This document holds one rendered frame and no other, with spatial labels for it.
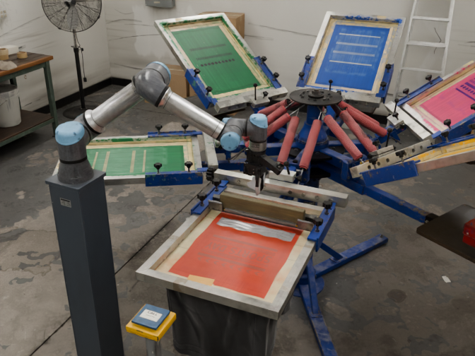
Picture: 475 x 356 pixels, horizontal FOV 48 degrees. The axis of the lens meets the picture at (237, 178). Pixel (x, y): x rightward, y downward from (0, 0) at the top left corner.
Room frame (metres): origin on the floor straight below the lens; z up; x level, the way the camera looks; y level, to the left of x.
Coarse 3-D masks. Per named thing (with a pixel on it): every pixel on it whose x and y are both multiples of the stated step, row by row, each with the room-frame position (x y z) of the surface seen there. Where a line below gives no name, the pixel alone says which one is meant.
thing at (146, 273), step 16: (240, 192) 2.34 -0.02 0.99; (208, 208) 2.19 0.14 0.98; (304, 208) 2.20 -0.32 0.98; (320, 208) 2.19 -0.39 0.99; (192, 224) 2.04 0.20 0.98; (176, 240) 1.90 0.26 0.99; (160, 256) 1.79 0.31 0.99; (304, 256) 1.79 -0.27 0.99; (144, 272) 1.68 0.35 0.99; (160, 272) 1.68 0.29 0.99; (176, 288) 1.61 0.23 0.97; (192, 288) 1.59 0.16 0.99; (208, 288) 1.58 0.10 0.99; (288, 288) 1.59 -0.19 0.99; (224, 304) 1.54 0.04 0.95; (240, 304) 1.51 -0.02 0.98; (256, 304) 1.50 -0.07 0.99; (272, 304) 1.50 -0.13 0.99
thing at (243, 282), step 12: (276, 228) 2.06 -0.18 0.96; (288, 228) 2.06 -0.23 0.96; (252, 240) 1.96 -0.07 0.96; (264, 240) 1.96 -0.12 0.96; (276, 240) 1.96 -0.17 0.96; (276, 252) 1.87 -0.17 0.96; (288, 252) 1.87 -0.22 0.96; (276, 264) 1.79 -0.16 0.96; (228, 276) 1.70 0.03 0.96; (240, 276) 1.70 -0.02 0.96; (252, 276) 1.71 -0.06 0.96; (264, 276) 1.71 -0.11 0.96; (228, 288) 1.63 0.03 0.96; (240, 288) 1.63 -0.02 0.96; (252, 288) 1.63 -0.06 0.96; (264, 288) 1.63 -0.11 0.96
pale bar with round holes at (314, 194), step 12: (228, 180) 2.42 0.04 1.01; (240, 180) 2.40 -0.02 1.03; (276, 180) 2.37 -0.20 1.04; (276, 192) 2.32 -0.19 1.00; (288, 192) 2.31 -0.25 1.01; (300, 192) 2.28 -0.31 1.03; (312, 192) 2.25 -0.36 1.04; (324, 192) 2.25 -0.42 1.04; (336, 192) 2.25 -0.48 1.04; (336, 204) 2.21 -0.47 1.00
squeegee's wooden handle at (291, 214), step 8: (224, 192) 2.21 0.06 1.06; (224, 200) 2.18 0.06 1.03; (232, 200) 2.16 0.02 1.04; (240, 200) 2.15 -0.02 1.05; (248, 200) 2.14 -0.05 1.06; (256, 200) 2.13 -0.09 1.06; (224, 208) 2.18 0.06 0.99; (232, 208) 2.16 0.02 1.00; (240, 208) 2.15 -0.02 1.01; (248, 208) 2.13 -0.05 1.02; (256, 208) 2.12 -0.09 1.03; (264, 208) 2.10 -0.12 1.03; (272, 208) 2.09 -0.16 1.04; (280, 208) 2.07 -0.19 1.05; (288, 208) 2.06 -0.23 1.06; (296, 208) 2.06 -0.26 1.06; (272, 216) 2.09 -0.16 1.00; (280, 216) 2.07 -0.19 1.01; (288, 216) 2.06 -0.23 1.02; (296, 216) 2.04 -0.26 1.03; (304, 216) 2.05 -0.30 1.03; (296, 224) 2.04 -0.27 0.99
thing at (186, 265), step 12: (228, 216) 2.16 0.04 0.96; (240, 216) 2.16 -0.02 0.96; (216, 228) 2.06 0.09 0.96; (228, 228) 2.06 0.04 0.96; (204, 240) 1.96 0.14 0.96; (192, 252) 1.87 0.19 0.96; (180, 264) 1.78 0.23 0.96; (192, 264) 1.78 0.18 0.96; (204, 264) 1.78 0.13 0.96; (204, 276) 1.70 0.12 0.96; (216, 276) 1.70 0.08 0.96
